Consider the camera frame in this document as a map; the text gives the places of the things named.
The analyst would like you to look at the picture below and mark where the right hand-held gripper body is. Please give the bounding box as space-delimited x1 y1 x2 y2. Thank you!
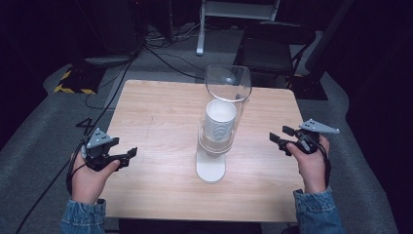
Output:
293 118 341 155

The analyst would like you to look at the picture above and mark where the black yellow striped floor ramp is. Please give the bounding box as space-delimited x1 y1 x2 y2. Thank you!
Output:
53 63 107 96

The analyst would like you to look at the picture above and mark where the person's left hand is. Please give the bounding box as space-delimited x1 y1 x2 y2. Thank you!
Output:
71 152 122 206

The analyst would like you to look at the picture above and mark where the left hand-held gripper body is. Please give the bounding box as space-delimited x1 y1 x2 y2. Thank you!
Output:
81 127 120 173

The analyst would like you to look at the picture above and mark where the white metal stand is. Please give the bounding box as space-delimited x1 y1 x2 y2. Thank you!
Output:
196 0 282 58

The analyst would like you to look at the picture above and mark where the person's right hand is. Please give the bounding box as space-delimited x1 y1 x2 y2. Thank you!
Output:
285 135 331 195

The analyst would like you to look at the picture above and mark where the stack of white paper cups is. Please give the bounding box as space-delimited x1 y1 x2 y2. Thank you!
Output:
203 98 239 144

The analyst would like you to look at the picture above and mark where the black folding chair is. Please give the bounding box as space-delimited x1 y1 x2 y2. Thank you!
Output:
233 20 317 90

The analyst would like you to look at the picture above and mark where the right hand-held gripper black cable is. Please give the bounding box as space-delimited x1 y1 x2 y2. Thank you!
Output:
318 140 333 189

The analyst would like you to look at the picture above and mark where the left hand-held gripper black cable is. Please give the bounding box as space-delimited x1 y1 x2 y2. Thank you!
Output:
14 136 91 234

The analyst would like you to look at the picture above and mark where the black floor cable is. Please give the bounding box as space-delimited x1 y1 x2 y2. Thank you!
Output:
85 45 207 136

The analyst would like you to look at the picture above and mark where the clear cup dispenser white base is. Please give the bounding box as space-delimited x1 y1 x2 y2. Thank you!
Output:
195 63 253 183

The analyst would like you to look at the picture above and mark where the black floor plate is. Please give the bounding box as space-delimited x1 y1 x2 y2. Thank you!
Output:
290 73 329 101

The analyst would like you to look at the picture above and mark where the hand-held gripper black cable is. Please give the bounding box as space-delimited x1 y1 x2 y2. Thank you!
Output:
318 140 333 189
14 136 91 234

